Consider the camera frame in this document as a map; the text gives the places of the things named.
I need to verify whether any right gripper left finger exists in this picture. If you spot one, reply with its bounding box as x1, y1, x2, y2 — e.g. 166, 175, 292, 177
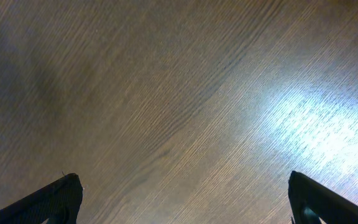
0, 173, 83, 224

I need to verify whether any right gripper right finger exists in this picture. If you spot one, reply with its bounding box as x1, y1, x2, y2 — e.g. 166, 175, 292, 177
288, 171, 358, 224

